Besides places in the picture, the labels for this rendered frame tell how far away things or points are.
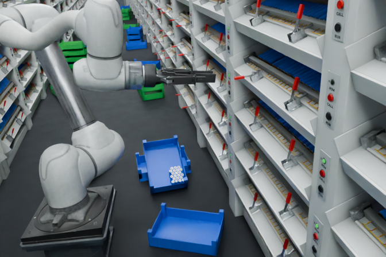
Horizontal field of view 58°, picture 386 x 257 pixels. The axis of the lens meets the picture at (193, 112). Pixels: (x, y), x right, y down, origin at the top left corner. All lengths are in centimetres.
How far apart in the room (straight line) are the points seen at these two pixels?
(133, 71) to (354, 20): 65
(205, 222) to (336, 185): 97
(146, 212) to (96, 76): 93
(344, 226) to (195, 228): 91
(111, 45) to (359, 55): 65
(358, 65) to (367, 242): 38
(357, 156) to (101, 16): 72
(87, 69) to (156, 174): 103
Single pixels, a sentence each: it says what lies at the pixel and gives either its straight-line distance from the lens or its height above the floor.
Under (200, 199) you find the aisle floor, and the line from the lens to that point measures 185.
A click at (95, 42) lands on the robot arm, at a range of 103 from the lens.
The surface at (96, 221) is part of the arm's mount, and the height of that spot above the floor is 24.
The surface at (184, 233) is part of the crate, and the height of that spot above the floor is 0.
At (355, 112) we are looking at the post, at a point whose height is 83.
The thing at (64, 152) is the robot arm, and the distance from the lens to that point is 141.
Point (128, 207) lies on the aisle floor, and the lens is 187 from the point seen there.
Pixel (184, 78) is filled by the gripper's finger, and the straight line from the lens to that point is 110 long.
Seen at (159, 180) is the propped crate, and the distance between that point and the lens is 196.
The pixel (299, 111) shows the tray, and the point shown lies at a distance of 98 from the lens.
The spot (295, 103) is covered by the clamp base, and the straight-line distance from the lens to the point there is 99.
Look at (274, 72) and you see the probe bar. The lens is 118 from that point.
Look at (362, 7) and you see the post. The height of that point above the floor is 104.
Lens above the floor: 113
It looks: 23 degrees down
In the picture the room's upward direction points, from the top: 4 degrees counter-clockwise
